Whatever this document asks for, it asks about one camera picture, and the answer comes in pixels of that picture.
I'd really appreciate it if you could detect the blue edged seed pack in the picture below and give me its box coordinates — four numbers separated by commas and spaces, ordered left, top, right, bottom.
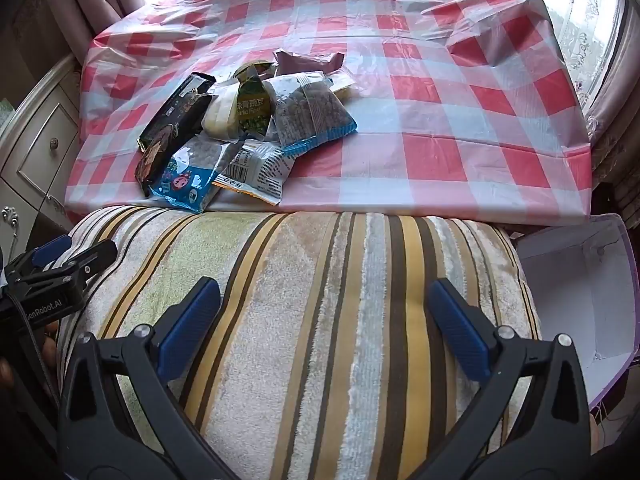
264, 72, 357, 158

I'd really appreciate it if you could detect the pink wrapper snack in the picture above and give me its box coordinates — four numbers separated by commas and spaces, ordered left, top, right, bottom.
273, 49, 345, 75

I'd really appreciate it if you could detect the yellow cake clear wrapper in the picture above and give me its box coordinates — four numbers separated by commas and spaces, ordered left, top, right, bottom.
201, 79, 241, 141

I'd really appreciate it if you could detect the person left hand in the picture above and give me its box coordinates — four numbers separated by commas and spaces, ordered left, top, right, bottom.
1, 322, 58, 389

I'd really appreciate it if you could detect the pink curtain right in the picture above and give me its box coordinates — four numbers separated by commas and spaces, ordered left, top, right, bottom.
581, 0, 640, 146

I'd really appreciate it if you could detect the grey white green-edged pack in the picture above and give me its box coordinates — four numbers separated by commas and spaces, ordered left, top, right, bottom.
214, 140, 295, 206

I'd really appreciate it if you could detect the green pea snack pack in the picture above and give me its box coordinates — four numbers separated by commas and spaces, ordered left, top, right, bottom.
238, 76, 272, 140

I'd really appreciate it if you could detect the lace sheer curtain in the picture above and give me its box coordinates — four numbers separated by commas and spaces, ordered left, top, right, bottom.
544, 0, 625, 110

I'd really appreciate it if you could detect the red white checkered tablecloth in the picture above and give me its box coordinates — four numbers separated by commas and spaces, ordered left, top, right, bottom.
64, 0, 591, 226

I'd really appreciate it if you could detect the blue pig nut pack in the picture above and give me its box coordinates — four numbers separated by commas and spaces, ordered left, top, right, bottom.
150, 132, 244, 214

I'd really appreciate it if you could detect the white drawer cabinet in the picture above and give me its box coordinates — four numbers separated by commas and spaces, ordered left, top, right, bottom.
1, 54, 80, 260

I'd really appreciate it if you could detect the striped towel cushion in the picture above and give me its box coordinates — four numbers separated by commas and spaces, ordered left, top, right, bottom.
56, 206, 540, 479

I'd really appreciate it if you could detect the olive gold snack pack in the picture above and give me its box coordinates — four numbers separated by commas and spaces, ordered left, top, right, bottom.
233, 60, 274, 81

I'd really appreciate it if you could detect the cream macadamia nut pack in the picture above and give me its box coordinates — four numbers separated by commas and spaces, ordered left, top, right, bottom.
326, 70, 355, 100

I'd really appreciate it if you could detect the purple white storage box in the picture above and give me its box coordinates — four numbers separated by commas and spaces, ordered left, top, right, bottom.
515, 214, 639, 408

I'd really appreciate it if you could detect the black cookie snack pack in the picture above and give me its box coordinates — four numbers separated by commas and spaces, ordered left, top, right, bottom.
134, 72, 216, 198

